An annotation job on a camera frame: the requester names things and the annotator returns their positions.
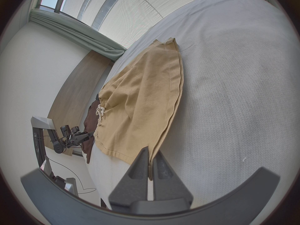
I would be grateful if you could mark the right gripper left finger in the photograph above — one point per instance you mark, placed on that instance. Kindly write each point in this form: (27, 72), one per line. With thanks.
(126, 189)

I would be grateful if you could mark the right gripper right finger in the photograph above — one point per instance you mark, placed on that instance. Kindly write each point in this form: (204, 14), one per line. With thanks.
(168, 191)

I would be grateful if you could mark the bed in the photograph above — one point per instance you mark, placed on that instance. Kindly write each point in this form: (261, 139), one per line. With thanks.
(234, 90)

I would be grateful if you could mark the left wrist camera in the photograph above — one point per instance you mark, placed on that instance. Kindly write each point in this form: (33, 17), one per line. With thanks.
(75, 129)

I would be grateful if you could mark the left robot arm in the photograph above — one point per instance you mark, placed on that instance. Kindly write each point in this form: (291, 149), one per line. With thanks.
(41, 139)

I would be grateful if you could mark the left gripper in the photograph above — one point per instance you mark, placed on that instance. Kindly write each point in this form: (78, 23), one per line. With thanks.
(79, 139)

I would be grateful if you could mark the window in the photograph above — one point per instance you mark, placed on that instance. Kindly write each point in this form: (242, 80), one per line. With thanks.
(140, 6)

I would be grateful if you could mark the brown shorts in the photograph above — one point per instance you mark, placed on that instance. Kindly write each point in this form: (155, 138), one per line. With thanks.
(90, 125)

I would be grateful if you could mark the grey-green curtain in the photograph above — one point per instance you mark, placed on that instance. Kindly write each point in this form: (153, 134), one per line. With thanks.
(77, 31)

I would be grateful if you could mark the tan shorts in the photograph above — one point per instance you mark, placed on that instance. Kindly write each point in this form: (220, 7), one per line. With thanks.
(145, 97)

